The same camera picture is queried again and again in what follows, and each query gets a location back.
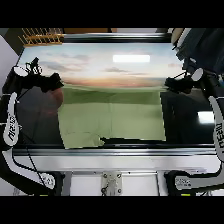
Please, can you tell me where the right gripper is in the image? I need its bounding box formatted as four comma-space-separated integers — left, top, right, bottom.
164, 75, 194, 95

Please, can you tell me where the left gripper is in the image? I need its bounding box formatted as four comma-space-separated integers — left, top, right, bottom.
40, 72, 65, 94

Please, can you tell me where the pale green garment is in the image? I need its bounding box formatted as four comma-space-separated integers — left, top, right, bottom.
57, 84, 167, 150

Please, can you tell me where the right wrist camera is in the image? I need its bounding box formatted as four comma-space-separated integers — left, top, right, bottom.
181, 57, 198, 76

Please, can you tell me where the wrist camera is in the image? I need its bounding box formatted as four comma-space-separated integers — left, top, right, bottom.
28, 56, 43, 76
181, 57, 198, 76

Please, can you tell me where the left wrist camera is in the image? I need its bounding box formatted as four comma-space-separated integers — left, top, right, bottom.
28, 56, 43, 76

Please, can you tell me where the silver frame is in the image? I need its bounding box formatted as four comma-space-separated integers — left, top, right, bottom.
0, 147, 224, 197

